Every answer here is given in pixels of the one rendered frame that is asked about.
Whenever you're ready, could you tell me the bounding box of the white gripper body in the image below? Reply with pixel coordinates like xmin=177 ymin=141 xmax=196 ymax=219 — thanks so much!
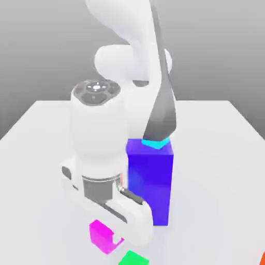
xmin=81 ymin=191 xmax=155 ymax=247

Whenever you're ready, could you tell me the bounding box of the small green cube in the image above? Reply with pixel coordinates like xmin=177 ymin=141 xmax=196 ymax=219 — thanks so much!
xmin=117 ymin=249 xmax=150 ymax=265

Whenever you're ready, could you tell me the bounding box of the small cyan cube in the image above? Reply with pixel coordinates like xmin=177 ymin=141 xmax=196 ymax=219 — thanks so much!
xmin=141 ymin=136 xmax=171 ymax=150

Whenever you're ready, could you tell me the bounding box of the large blue box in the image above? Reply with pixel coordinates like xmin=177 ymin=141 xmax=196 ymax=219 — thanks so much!
xmin=125 ymin=138 xmax=174 ymax=227

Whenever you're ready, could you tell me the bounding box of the small magenta cube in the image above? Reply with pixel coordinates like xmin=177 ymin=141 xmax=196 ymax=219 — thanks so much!
xmin=89 ymin=219 xmax=125 ymax=255

